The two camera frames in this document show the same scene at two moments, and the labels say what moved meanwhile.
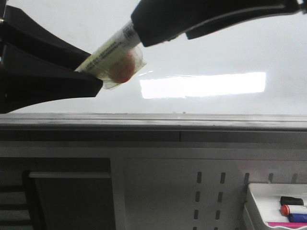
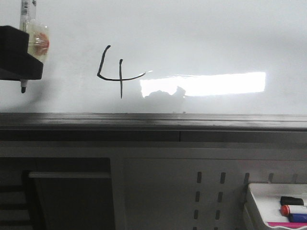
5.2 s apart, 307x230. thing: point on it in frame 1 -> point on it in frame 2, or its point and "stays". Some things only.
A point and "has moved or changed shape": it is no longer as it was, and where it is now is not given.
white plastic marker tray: [263, 203] stays
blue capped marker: [297, 217] stays
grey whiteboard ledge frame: [87, 127] stays
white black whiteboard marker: [117, 60] has moved or changed shape
